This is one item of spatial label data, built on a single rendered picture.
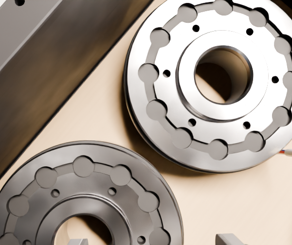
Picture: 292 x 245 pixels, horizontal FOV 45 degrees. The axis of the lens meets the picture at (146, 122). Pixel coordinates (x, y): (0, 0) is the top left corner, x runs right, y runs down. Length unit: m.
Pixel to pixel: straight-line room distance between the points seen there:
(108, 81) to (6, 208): 0.09
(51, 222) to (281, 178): 0.14
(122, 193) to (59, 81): 0.07
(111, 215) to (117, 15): 0.10
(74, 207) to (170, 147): 0.06
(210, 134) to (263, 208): 0.07
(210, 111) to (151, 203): 0.06
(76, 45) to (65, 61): 0.01
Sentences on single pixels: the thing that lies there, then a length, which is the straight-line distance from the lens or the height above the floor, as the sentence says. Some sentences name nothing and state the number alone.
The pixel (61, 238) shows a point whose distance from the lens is 0.21.
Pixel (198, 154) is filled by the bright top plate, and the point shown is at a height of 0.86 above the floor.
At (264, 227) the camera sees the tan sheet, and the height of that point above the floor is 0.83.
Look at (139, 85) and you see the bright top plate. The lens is 0.18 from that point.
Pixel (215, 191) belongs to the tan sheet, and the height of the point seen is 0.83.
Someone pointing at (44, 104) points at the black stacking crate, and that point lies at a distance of 0.19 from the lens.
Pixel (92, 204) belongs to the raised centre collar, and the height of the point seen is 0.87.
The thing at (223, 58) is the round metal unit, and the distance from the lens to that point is 0.21.
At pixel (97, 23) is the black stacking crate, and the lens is 0.17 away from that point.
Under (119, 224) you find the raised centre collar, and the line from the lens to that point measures 0.18.
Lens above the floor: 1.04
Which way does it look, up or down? 86 degrees down
